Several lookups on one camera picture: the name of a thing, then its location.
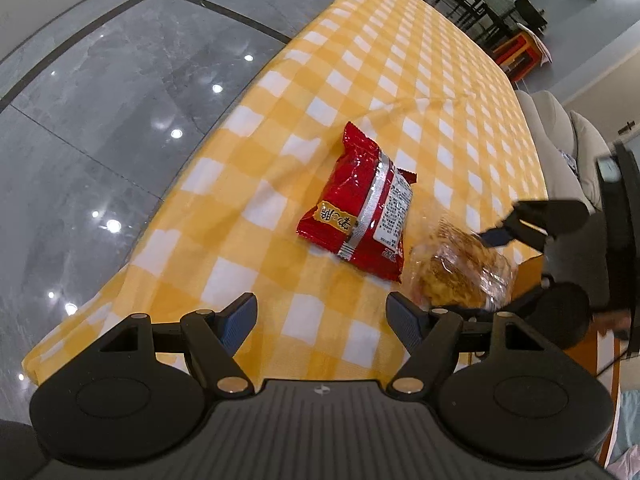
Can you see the beige sofa cushion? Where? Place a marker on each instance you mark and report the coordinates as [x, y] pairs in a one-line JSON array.
[[590, 135]]

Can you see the beige sofa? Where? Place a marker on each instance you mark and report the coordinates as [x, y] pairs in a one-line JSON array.
[[545, 125]]

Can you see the orange red stool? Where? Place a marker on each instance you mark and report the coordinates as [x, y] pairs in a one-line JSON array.
[[522, 50]]

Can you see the clear packet of golden snacks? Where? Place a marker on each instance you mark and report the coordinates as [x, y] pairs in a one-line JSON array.
[[455, 270]]

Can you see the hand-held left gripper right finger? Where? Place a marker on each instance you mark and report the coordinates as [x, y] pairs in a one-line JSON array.
[[402, 318]]

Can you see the red snack packet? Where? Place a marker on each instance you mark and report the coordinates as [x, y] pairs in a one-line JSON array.
[[350, 200]]

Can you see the yellow checkered tablecloth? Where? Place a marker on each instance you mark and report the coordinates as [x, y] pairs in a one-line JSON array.
[[300, 135]]

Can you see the orange cardboard box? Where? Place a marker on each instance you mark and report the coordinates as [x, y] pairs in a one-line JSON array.
[[606, 355]]

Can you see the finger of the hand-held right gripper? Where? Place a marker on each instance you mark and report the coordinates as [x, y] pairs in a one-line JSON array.
[[520, 302], [495, 237]]

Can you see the light blue cloth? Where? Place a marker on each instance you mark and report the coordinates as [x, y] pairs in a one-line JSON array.
[[629, 435]]

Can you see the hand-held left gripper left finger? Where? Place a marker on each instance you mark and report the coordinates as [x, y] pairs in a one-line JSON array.
[[240, 321]]

